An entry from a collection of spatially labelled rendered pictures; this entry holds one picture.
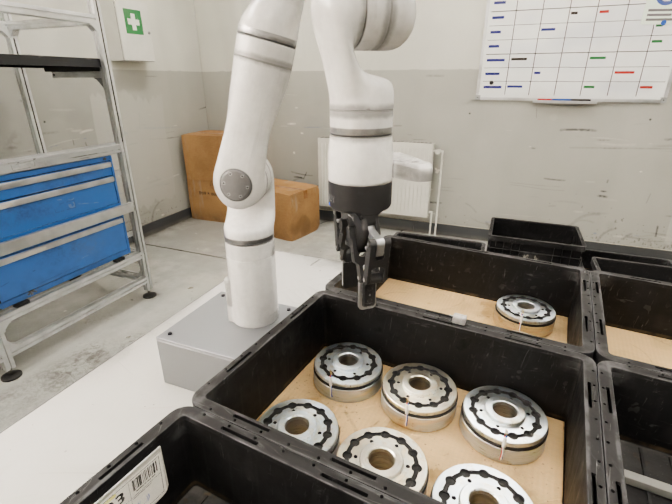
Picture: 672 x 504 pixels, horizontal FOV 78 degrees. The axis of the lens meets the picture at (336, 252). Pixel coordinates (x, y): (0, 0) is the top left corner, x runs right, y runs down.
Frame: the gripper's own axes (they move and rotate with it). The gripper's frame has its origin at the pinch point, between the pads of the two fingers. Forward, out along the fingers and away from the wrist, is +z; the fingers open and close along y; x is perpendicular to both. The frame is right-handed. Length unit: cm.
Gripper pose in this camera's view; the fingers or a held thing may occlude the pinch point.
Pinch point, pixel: (358, 286)
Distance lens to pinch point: 54.4
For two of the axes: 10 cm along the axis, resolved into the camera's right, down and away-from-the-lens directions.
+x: 9.5, -1.2, 2.8
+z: 0.0, 9.2, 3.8
